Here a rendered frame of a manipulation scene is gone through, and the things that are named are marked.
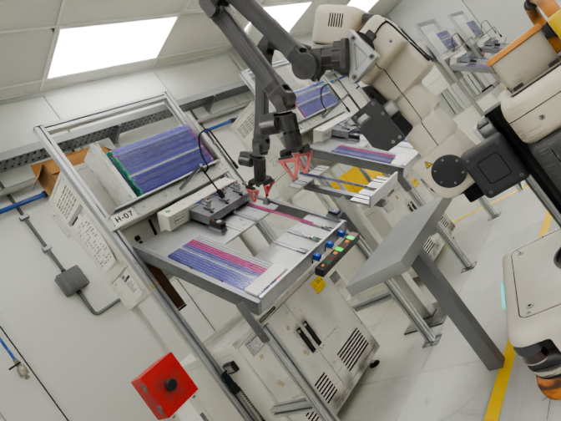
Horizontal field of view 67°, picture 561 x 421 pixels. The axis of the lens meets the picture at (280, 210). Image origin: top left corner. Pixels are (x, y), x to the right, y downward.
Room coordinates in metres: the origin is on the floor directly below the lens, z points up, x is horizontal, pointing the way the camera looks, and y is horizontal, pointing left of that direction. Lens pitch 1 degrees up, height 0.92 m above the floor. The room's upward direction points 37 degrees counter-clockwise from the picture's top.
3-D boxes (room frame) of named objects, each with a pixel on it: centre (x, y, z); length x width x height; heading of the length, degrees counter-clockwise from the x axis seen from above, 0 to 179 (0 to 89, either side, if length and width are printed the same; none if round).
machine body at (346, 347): (2.22, 0.48, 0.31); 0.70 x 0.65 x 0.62; 135
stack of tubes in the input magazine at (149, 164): (2.18, 0.35, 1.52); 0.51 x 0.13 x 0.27; 135
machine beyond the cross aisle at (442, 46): (5.79, -3.03, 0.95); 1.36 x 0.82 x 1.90; 45
